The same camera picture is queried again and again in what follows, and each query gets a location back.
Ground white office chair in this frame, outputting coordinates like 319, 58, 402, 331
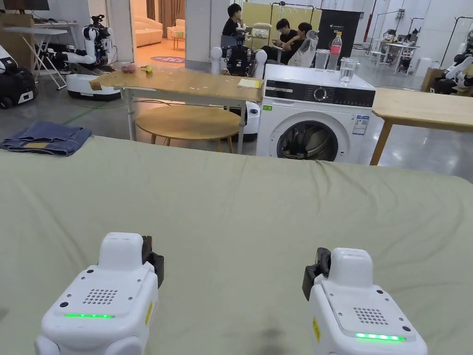
287, 31, 321, 69

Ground white folding table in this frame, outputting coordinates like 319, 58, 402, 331
0, 26, 70, 90

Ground bed with pale green sheet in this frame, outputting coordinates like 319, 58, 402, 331
0, 135, 473, 355

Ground white robot with round shoulders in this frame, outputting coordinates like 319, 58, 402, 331
210, 34, 268, 141

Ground round wooden table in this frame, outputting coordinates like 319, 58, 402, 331
135, 106, 241, 154

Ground light wooden table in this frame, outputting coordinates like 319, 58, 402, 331
369, 87, 473, 166

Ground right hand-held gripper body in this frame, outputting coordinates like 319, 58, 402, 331
302, 247, 429, 355

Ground rectangular wooden table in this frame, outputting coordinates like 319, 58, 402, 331
90, 64, 264, 154

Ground black banner stand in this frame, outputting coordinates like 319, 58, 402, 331
318, 9, 362, 51

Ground white washing machine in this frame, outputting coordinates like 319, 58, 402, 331
255, 31, 377, 164

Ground white and black robot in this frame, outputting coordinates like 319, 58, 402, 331
0, 44, 39, 110

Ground folded blue jeans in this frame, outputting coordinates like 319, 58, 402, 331
0, 120, 93, 157

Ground white humanoid robot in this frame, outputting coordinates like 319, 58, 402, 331
47, 14, 122, 101

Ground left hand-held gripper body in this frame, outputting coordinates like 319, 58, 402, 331
35, 232, 165, 355

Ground cream sofa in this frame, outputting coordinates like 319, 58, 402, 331
132, 18, 164, 49

